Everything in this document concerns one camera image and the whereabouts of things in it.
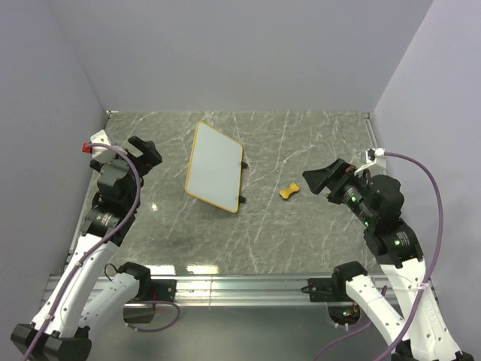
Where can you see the white whiteboard with yellow frame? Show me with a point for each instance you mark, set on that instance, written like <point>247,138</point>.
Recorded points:
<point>214,169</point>

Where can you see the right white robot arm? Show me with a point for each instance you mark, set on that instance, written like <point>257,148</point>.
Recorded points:
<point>416,330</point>

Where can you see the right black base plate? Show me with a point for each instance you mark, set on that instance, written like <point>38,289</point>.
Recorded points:
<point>320,290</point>

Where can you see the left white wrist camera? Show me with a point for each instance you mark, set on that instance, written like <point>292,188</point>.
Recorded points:
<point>101,147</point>

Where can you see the aluminium mounting rail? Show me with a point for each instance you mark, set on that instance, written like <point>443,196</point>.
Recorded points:
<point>234,291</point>

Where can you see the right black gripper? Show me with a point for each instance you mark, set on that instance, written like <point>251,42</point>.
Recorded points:
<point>334,177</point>

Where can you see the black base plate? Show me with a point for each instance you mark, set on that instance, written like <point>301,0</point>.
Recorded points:
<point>320,290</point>
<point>160,290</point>

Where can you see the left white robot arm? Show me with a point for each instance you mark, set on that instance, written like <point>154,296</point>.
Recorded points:
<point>63,328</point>

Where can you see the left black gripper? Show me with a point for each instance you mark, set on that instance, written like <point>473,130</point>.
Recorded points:
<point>149,157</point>

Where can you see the yellow bone-shaped eraser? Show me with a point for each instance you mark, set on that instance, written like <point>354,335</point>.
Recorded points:
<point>289,191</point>

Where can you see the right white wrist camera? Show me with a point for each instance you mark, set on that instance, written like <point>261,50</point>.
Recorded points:
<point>375,162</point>

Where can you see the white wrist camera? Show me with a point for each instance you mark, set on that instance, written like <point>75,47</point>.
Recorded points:
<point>375,162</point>
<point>101,147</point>

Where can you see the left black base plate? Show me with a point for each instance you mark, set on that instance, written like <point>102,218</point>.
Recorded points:
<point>160,290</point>

